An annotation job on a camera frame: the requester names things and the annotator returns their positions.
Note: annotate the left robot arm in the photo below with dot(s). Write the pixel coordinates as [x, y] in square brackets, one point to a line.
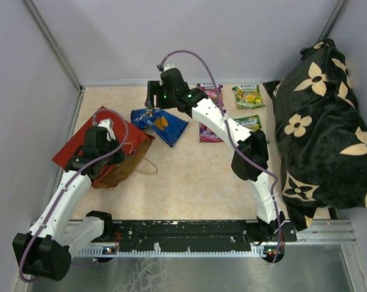
[46, 249]

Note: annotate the red paper bag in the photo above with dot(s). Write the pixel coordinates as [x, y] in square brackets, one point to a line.
[135, 148]

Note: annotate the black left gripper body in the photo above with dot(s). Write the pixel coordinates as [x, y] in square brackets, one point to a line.
[111, 155]

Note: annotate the black floral blanket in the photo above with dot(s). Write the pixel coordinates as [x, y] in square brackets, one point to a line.
[320, 135]

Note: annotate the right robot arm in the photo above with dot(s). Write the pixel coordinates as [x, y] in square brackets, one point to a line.
[250, 160]

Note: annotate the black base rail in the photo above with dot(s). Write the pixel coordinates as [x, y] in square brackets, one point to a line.
[193, 235]

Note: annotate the blue snack packet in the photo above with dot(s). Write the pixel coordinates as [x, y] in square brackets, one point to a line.
[167, 126]

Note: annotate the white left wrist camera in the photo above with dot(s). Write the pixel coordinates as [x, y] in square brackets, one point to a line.
[108, 125]

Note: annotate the purple berries candy packet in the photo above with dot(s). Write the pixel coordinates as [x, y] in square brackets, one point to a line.
[214, 92]
[207, 135]

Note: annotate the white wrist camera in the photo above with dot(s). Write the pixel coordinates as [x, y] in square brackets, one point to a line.
[162, 67]
[108, 125]

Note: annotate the green snack packet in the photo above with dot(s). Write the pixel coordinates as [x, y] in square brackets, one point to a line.
[248, 97]

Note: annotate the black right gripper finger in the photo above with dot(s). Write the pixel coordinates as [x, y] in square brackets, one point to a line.
[156, 92]
[149, 102]

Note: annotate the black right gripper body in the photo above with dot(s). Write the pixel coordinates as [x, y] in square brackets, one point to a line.
[153, 92]

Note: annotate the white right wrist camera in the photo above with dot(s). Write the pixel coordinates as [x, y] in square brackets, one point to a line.
[162, 67]

